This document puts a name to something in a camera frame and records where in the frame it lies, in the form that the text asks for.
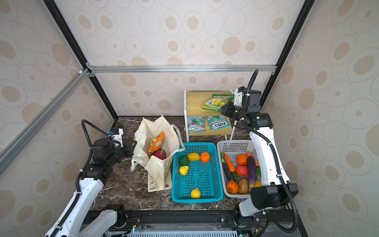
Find green yellow snack bag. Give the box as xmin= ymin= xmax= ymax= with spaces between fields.
xmin=202 ymin=94 xmax=235 ymax=112

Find orange pink snack bag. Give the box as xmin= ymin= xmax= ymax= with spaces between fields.
xmin=148 ymin=132 xmax=165 ymax=153

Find pink dragon fruit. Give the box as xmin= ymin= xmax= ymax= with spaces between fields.
xmin=153 ymin=146 xmax=167 ymax=160

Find floral cream grocery tote bag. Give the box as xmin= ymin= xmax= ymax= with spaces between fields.
xmin=131 ymin=116 xmax=186 ymax=192

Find purple eggplant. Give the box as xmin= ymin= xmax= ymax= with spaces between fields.
xmin=247 ymin=156 xmax=257 ymax=188

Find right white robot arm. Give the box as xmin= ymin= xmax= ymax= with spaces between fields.
xmin=221 ymin=87 xmax=299 ymax=217

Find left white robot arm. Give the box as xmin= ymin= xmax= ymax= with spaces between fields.
xmin=46 ymin=138 xmax=137 ymax=237

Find green Fox's candy bag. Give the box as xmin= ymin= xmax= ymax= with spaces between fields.
xmin=207 ymin=115 xmax=231 ymax=131

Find green red candy bag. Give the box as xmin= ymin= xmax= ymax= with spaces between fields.
xmin=187 ymin=116 xmax=205 ymax=133

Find white plastic basket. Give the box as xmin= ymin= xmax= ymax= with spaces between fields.
xmin=217 ymin=140 xmax=276 ymax=199

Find orange tangerine in white basket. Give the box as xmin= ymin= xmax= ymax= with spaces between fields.
xmin=236 ymin=154 xmax=248 ymax=166

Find white wooden two-tier shelf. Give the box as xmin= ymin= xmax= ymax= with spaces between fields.
xmin=184 ymin=90 xmax=235 ymax=142

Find orange carrot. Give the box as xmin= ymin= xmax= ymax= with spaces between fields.
xmin=224 ymin=153 xmax=235 ymax=172

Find orange fruit in teal basket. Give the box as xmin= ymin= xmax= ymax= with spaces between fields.
xmin=200 ymin=152 xmax=211 ymax=163

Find green lime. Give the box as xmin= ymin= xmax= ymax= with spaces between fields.
xmin=178 ymin=156 xmax=190 ymax=166

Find green cucumber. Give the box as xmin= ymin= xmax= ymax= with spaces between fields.
xmin=221 ymin=153 xmax=235 ymax=181

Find yellow pepper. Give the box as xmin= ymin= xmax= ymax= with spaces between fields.
xmin=253 ymin=181 xmax=262 ymax=188

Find yellow lemon top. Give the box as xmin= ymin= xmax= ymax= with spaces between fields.
xmin=187 ymin=153 xmax=200 ymax=162

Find yellow lemon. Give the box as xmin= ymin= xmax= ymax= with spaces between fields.
xmin=190 ymin=188 xmax=201 ymax=199
xmin=187 ymin=153 xmax=200 ymax=162

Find brown potato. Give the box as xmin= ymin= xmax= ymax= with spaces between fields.
xmin=238 ymin=179 xmax=249 ymax=195

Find orange bell pepper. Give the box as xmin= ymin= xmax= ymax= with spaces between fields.
xmin=226 ymin=180 xmax=239 ymax=195

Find teal plastic basket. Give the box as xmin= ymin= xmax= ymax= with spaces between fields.
xmin=171 ymin=142 xmax=224 ymax=203

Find yellow lemon front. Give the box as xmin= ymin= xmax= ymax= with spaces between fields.
xmin=190 ymin=188 xmax=201 ymax=199

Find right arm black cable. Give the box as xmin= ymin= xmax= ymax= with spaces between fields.
xmin=239 ymin=69 xmax=299 ymax=234

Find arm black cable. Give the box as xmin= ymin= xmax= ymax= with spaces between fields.
xmin=239 ymin=69 xmax=299 ymax=234
xmin=74 ymin=119 xmax=109 ymax=193

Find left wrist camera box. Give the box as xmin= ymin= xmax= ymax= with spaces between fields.
xmin=108 ymin=128 xmax=123 ymax=147

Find black right corner post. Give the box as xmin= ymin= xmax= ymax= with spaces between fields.
xmin=260 ymin=0 xmax=316 ymax=109

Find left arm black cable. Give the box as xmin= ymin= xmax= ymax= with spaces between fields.
xmin=74 ymin=119 xmax=109 ymax=193

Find aluminium horizontal rail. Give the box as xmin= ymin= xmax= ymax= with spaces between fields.
xmin=89 ymin=65 xmax=277 ymax=73

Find aluminium diagonal rail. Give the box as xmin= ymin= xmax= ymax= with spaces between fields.
xmin=1 ymin=69 xmax=89 ymax=173

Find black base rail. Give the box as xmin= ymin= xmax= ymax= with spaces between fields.
xmin=78 ymin=209 xmax=309 ymax=237

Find black corner frame post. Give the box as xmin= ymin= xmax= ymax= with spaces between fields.
xmin=43 ymin=0 xmax=118 ymax=121

